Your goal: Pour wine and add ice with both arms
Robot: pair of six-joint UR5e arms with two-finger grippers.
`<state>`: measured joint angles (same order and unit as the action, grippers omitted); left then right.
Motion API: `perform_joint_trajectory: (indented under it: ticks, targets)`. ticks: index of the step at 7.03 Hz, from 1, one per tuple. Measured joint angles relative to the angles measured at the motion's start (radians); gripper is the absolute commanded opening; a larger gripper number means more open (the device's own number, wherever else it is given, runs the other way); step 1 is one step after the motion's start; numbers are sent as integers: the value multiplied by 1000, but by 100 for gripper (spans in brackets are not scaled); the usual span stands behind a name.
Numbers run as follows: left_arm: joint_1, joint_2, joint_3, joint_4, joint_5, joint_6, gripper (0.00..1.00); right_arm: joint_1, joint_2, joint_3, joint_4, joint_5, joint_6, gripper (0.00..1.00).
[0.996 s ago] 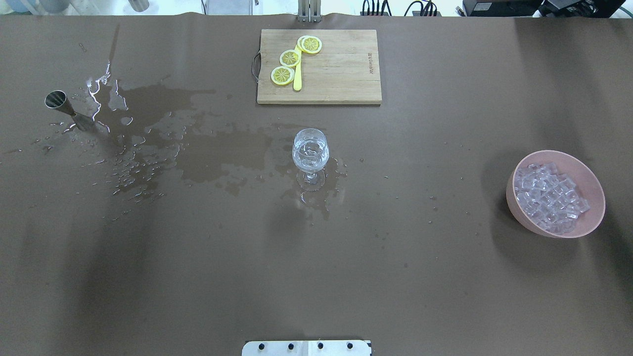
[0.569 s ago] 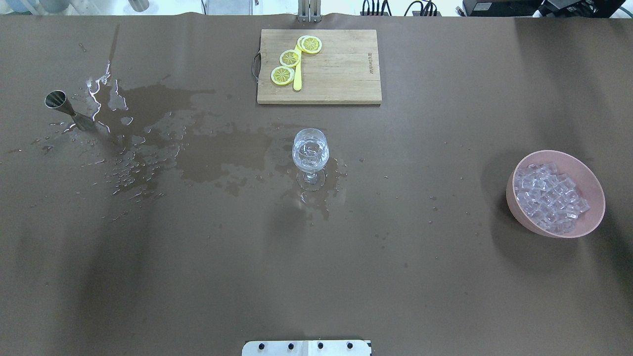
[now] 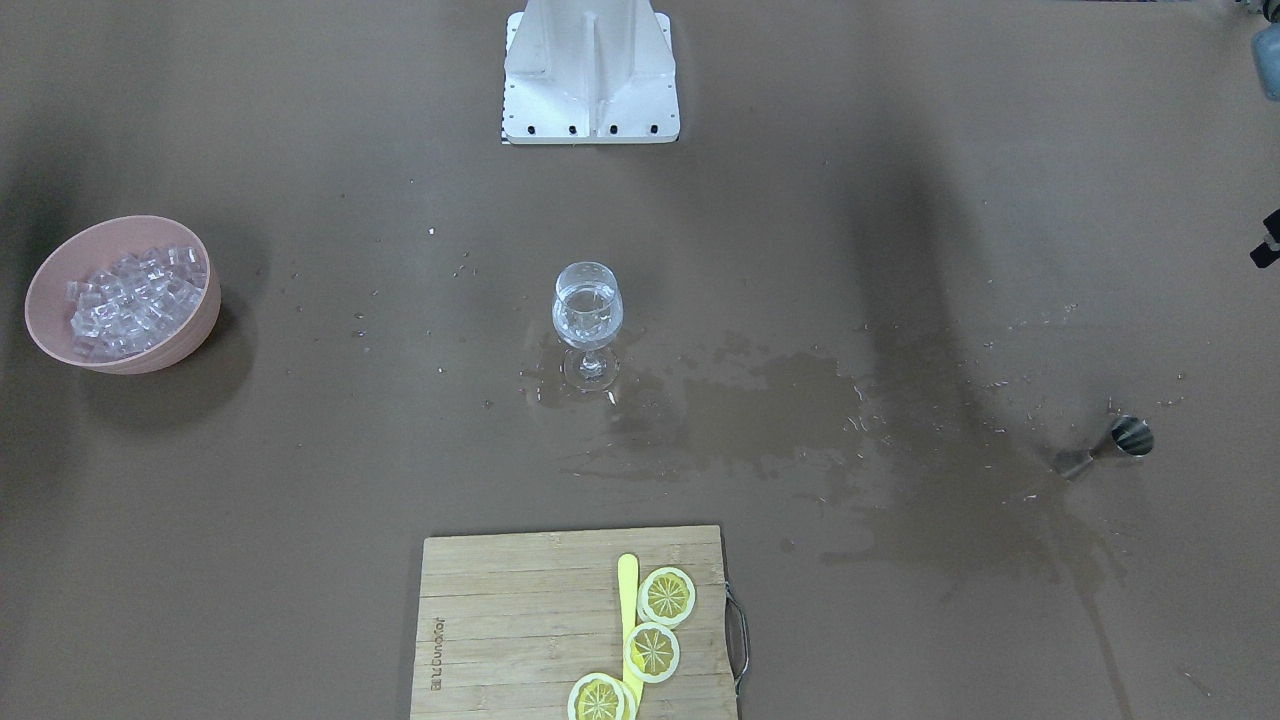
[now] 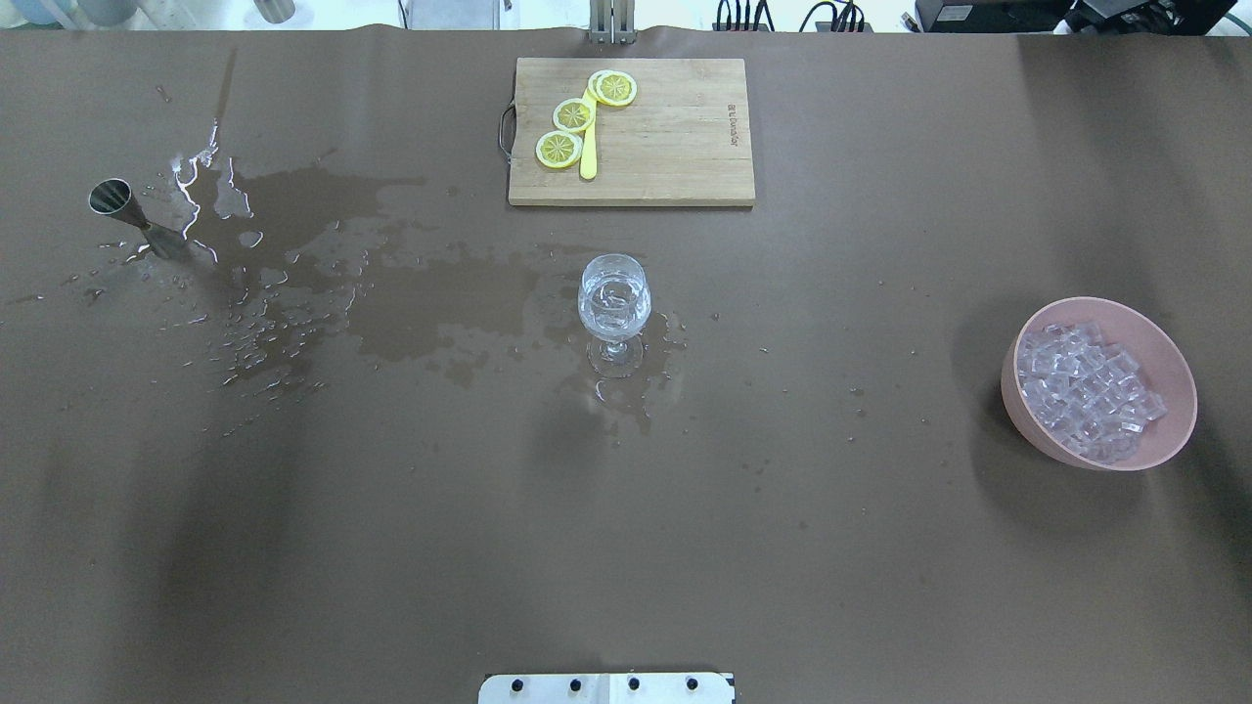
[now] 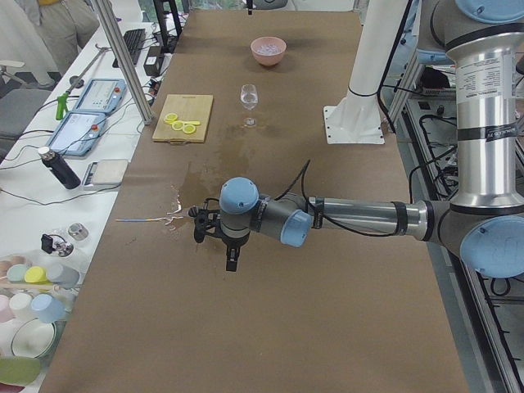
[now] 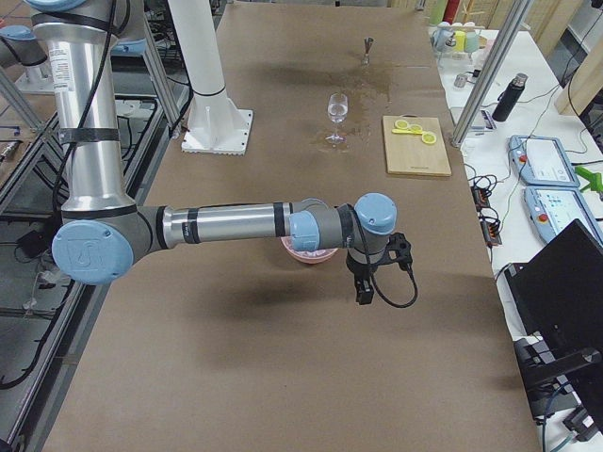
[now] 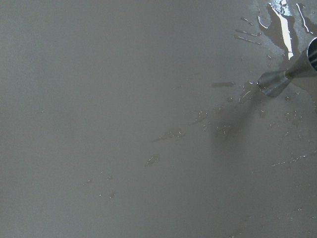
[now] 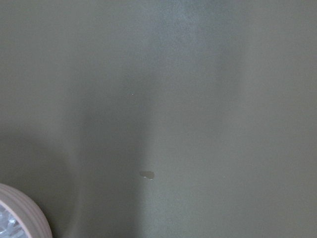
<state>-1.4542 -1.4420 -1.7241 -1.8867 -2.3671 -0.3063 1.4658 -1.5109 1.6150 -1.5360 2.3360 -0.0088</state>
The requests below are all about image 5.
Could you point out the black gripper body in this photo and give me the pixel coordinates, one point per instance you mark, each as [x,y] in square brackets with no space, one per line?
[232,244]

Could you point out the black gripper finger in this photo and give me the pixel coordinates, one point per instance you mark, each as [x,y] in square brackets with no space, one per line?
[232,256]

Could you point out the clear wine glass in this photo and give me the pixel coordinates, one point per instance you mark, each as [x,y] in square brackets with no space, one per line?
[249,100]

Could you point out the pile of clear ice cubes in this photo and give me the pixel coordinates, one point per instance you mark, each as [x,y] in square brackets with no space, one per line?
[268,50]

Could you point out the middle lemon slice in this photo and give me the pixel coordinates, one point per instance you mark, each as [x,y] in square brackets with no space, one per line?
[177,125]

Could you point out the far lemon slice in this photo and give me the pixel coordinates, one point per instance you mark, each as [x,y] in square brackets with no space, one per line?
[170,118]

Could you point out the white kitchen scale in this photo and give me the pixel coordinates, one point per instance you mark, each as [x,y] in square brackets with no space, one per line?
[104,174]

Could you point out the wooden cutting board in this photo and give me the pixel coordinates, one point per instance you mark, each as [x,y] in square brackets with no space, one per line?
[187,107]

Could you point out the small steel cup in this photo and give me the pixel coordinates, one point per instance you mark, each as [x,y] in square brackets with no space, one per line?
[78,232]

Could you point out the black water bottle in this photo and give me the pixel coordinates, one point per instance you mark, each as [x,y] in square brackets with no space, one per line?
[59,168]

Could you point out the lower teach pendant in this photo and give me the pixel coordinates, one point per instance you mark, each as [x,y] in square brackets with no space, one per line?
[77,133]

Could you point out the teach pendant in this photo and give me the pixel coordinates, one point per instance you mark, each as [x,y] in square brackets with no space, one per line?
[101,95]
[77,133]

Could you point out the upper teach pendant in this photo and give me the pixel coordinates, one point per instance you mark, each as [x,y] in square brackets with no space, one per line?
[101,95]

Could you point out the pink bowl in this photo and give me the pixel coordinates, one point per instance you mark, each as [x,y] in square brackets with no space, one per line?
[268,60]

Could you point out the light blue cup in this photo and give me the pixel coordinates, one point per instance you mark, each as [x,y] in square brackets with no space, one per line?
[48,309]

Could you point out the yellow cup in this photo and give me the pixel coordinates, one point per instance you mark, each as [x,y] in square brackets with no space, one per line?
[36,275]

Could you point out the black keyboard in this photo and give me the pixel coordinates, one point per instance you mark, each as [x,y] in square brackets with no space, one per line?
[134,39]

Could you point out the white plate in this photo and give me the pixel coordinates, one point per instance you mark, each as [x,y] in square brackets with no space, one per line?
[34,339]

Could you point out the lemon slice near handle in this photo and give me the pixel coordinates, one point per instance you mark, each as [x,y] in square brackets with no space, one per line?
[189,129]

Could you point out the white pedestal base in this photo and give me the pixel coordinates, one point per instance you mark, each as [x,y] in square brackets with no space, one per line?
[356,118]

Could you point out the aluminium frame post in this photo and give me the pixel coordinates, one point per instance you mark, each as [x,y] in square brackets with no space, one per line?
[119,48]

